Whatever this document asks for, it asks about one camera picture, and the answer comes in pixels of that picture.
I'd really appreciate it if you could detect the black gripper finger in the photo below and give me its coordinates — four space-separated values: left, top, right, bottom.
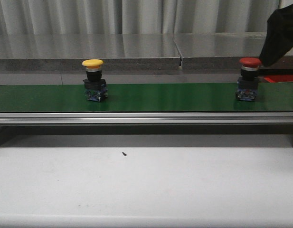
259 4 293 67

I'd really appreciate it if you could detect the red plastic tray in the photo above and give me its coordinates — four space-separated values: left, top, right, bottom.
264 75 293 83

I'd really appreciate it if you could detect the red mushroom push button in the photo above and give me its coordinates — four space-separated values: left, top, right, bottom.
236 57 262 101

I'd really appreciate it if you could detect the green conveyor belt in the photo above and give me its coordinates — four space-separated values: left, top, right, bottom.
0 82 293 148

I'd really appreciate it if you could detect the grey stone counter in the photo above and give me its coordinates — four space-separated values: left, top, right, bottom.
0 32 293 86

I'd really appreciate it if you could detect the yellow mushroom push button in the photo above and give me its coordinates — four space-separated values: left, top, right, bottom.
82 59 108 102

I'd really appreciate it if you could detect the white curtain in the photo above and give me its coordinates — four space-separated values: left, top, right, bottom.
0 0 291 35

